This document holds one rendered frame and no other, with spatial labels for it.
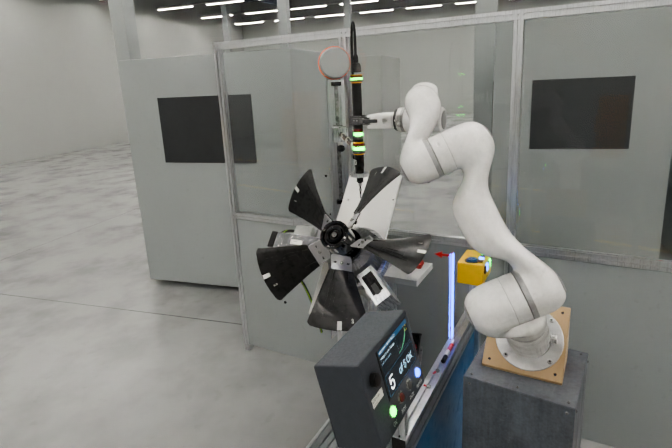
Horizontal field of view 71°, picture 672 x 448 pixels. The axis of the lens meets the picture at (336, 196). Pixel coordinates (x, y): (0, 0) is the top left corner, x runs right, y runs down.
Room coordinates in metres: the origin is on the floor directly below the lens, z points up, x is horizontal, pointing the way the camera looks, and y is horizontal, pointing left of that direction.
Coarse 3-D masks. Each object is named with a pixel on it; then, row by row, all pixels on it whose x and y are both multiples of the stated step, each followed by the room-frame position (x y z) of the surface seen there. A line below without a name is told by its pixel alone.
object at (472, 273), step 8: (464, 256) 1.82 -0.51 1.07; (472, 256) 1.82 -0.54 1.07; (464, 264) 1.75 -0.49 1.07; (472, 264) 1.74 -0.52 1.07; (480, 264) 1.73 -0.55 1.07; (464, 272) 1.75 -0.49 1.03; (472, 272) 1.73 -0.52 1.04; (480, 272) 1.72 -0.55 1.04; (488, 272) 1.82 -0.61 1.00; (464, 280) 1.75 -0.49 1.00; (472, 280) 1.73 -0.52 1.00; (480, 280) 1.72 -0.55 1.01
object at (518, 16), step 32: (608, 0) 1.96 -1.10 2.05; (640, 0) 1.91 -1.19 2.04; (320, 32) 2.61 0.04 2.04; (384, 32) 2.43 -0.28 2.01; (512, 64) 2.14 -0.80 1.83; (224, 96) 2.97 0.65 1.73; (512, 96) 2.13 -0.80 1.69; (224, 128) 2.98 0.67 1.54; (512, 128) 2.13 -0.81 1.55; (512, 160) 2.14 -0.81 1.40; (512, 192) 2.13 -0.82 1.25; (288, 224) 2.75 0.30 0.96; (512, 224) 2.12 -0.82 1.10; (544, 256) 2.05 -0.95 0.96; (576, 256) 1.99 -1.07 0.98; (608, 256) 1.93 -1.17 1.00
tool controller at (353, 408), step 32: (384, 320) 1.00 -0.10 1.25; (352, 352) 0.88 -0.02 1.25; (384, 352) 0.90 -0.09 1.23; (416, 352) 1.02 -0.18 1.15; (320, 384) 0.86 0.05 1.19; (352, 384) 0.82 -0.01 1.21; (384, 384) 0.87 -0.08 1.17; (416, 384) 0.97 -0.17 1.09; (352, 416) 0.82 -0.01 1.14; (384, 416) 0.83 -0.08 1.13
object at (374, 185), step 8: (376, 168) 1.96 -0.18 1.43; (392, 168) 1.85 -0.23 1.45; (376, 176) 1.90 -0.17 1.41; (384, 176) 1.84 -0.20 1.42; (392, 176) 1.80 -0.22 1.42; (368, 184) 1.92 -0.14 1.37; (376, 184) 1.84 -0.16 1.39; (384, 184) 1.79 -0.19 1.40; (368, 192) 1.85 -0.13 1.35; (376, 192) 1.79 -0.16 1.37; (360, 200) 1.89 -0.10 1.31; (368, 200) 1.79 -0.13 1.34; (360, 208) 1.80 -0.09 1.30
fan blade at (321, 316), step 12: (336, 276) 1.66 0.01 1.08; (348, 276) 1.68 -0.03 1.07; (324, 288) 1.62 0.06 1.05; (336, 288) 1.63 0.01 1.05; (348, 288) 1.64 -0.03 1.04; (324, 300) 1.59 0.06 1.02; (336, 300) 1.59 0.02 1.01; (348, 300) 1.61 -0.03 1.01; (360, 300) 1.63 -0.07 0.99; (312, 312) 1.56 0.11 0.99; (324, 312) 1.56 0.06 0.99; (336, 312) 1.57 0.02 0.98; (348, 312) 1.58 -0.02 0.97; (360, 312) 1.59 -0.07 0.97; (312, 324) 1.54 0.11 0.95; (324, 324) 1.54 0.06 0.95; (336, 324) 1.54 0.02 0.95; (348, 324) 1.55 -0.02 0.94
